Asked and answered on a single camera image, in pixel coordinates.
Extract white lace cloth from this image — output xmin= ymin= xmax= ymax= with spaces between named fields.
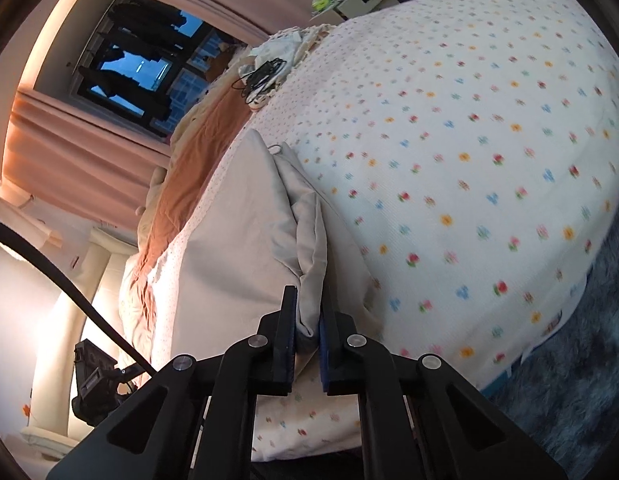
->
xmin=237 ymin=25 xmax=335 ymax=111

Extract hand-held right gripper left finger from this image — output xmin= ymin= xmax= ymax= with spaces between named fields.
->
xmin=46 ymin=285 xmax=298 ymax=480

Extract black tangled cables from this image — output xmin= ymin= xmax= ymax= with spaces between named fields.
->
xmin=233 ymin=57 xmax=288 ymax=106

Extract cream pillow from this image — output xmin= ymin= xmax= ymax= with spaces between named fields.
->
xmin=177 ymin=129 xmax=385 ymax=376

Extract dark hanging clothes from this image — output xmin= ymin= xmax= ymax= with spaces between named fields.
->
xmin=80 ymin=2 xmax=190 ymax=121

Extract brown duvet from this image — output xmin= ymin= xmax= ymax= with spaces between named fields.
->
xmin=132 ymin=72 xmax=258 ymax=331

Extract blue-grey shaggy rug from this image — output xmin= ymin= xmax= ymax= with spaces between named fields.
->
xmin=482 ymin=220 xmax=619 ymax=480

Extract pink curtain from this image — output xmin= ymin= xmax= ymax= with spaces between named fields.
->
xmin=2 ymin=0 xmax=330 ymax=231

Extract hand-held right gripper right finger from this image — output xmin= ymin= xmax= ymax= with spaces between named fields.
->
xmin=317 ymin=300 xmax=570 ymax=480

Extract window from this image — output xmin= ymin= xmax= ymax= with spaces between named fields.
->
xmin=70 ymin=0 xmax=230 ymax=136

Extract beige blanket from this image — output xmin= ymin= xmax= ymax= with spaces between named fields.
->
xmin=137 ymin=95 xmax=225 ymax=241

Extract thick black cable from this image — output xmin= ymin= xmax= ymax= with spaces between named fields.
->
xmin=0 ymin=217 xmax=158 ymax=378

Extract cream padded headboard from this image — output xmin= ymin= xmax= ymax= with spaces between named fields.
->
xmin=20 ymin=227 xmax=140 ymax=461

